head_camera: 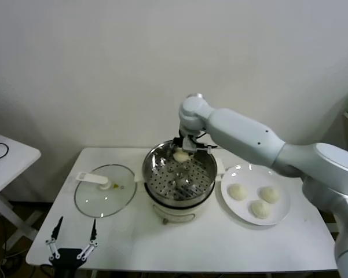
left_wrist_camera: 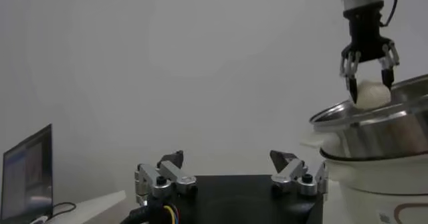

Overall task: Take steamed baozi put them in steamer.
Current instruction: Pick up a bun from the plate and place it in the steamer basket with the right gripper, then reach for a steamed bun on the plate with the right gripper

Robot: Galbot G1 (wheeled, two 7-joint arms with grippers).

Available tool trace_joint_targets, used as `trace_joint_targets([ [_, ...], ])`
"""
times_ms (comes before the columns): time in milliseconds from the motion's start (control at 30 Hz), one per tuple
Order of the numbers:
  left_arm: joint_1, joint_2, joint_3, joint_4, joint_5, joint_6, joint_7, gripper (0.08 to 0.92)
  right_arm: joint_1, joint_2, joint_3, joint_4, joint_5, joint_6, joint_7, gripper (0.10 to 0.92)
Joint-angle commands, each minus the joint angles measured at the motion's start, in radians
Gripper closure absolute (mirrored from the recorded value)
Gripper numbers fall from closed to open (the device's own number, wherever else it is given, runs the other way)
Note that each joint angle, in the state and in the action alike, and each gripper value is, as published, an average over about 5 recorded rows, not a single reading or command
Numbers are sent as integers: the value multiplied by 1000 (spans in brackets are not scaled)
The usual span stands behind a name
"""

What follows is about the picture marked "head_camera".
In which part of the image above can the white steamed baozi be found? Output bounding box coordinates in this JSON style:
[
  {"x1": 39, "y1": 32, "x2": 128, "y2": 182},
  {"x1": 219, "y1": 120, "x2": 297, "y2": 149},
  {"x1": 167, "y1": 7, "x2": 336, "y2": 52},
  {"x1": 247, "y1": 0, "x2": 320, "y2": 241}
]
[
  {"x1": 251, "y1": 200, "x2": 272, "y2": 218},
  {"x1": 173, "y1": 149, "x2": 189, "y2": 163},
  {"x1": 259, "y1": 186, "x2": 281, "y2": 203},
  {"x1": 227, "y1": 184, "x2": 247, "y2": 201}
]

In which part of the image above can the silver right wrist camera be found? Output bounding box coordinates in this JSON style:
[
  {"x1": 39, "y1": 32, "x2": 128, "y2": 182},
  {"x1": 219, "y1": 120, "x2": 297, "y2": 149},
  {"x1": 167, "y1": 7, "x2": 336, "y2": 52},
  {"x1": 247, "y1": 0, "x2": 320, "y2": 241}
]
[{"x1": 182, "y1": 136, "x2": 198, "y2": 153}]

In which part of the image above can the white side table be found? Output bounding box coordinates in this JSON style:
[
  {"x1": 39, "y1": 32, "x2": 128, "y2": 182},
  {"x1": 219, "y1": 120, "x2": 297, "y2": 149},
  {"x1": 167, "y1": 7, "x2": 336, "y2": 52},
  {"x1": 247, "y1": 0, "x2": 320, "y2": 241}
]
[{"x1": 0, "y1": 131, "x2": 43, "y2": 243}]

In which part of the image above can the white round plate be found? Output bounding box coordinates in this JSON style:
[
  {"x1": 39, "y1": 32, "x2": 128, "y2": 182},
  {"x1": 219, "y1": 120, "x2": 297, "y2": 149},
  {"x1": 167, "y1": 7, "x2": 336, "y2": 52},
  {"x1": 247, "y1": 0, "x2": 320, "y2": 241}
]
[{"x1": 219, "y1": 164, "x2": 292, "y2": 226}]

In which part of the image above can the white floor cable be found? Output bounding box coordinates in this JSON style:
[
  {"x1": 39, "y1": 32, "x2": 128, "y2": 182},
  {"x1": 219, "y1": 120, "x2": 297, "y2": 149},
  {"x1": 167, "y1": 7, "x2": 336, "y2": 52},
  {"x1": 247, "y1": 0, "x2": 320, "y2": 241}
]
[{"x1": 0, "y1": 250, "x2": 23, "y2": 266}]

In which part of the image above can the glass lid with white handle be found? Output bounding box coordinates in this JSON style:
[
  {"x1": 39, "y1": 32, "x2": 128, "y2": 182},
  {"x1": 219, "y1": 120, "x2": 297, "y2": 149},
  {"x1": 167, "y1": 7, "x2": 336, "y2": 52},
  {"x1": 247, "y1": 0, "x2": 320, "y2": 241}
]
[{"x1": 74, "y1": 164, "x2": 138, "y2": 219}]

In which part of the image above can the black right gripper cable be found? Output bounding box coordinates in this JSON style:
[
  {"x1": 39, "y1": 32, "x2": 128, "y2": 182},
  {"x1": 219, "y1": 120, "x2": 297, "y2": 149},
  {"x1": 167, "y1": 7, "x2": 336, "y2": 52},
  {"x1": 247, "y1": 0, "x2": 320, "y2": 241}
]
[{"x1": 195, "y1": 131, "x2": 219, "y2": 150}]

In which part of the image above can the steel steamer pot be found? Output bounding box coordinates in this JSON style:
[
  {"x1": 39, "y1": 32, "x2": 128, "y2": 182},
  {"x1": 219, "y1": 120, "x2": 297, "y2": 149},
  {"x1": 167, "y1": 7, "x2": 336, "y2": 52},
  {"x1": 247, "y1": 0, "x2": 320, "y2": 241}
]
[{"x1": 134, "y1": 158, "x2": 226, "y2": 226}]

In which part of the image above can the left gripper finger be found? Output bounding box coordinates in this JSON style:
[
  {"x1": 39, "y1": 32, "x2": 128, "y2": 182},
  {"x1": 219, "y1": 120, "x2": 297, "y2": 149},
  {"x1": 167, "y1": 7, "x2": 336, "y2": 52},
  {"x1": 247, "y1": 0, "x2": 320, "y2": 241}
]
[
  {"x1": 76, "y1": 218, "x2": 98, "y2": 259},
  {"x1": 45, "y1": 216, "x2": 64, "y2": 260}
]

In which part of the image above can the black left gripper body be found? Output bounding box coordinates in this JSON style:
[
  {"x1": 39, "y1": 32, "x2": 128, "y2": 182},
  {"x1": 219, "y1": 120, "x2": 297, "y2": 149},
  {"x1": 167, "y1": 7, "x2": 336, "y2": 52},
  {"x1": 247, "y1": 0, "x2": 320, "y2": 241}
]
[{"x1": 50, "y1": 248, "x2": 86, "y2": 278}]

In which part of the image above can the stainless steel steamer basket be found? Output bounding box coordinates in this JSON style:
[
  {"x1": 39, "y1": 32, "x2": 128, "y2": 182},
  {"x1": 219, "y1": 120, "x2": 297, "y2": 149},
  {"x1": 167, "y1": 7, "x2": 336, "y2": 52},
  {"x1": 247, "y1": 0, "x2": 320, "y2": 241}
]
[{"x1": 141, "y1": 140, "x2": 218, "y2": 203}]

